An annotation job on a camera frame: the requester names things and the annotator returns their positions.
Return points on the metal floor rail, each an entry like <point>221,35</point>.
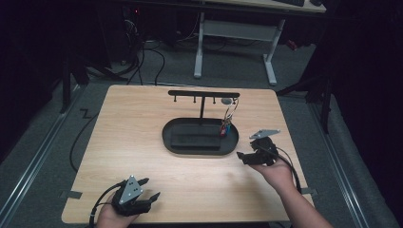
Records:
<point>34,164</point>
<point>342,171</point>

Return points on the person's right hand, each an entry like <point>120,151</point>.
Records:
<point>275,174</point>

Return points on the bunch of keys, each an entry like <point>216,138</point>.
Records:
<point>225,128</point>

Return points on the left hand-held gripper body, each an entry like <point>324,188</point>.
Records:
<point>130,193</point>

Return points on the black key stand with tray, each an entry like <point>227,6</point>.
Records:
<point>230,144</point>

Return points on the grey tape piece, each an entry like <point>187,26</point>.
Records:
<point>309,191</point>
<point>71,194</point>

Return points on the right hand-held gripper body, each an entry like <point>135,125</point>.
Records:
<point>264,148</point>

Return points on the black metal stand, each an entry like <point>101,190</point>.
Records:
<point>324,101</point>
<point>67,79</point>

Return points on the small red object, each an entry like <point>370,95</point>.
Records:
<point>292,44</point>

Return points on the person's left hand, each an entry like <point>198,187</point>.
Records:
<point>111,217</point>

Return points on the white-framed desk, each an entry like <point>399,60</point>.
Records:
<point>237,31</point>

